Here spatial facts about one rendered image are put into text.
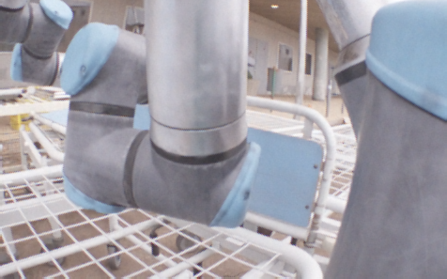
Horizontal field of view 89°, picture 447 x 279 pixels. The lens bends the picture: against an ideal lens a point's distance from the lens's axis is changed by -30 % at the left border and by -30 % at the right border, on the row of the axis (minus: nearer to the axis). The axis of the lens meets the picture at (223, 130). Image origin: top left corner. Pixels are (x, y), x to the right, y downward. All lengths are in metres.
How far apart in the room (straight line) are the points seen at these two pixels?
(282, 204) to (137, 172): 0.44
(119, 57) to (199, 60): 0.14
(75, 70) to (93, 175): 0.11
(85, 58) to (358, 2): 0.28
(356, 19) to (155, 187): 0.25
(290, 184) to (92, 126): 0.45
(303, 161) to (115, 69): 0.43
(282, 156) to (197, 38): 0.47
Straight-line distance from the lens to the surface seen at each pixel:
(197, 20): 0.21
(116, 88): 0.34
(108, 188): 0.33
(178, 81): 0.23
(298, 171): 0.64
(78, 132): 0.34
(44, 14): 0.65
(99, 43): 0.33
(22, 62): 0.72
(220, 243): 0.82
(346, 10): 0.31
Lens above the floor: 0.84
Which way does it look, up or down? 11 degrees down
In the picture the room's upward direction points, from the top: 5 degrees clockwise
